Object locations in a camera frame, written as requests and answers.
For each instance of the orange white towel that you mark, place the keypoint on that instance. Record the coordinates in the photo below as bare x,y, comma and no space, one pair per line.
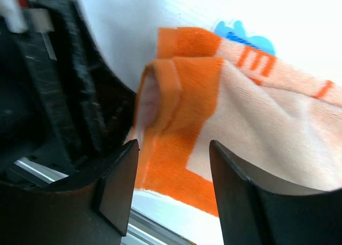
202,87

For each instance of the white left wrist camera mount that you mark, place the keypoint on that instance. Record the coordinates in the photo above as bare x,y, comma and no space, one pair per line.
13,13

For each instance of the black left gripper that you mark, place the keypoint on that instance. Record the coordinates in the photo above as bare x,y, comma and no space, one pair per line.
61,105

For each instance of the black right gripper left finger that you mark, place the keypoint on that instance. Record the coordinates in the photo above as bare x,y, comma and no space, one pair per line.
91,206

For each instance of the aluminium table edge rail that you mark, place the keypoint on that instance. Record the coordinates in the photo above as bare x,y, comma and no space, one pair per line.
141,229

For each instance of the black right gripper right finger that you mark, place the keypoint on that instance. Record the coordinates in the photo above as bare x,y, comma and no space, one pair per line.
256,207

